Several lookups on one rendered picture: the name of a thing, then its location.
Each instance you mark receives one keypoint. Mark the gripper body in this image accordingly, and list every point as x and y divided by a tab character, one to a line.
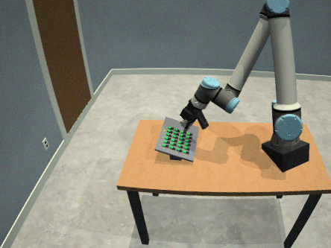
187	112

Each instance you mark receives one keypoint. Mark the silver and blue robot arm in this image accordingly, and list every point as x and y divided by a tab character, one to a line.
274	21

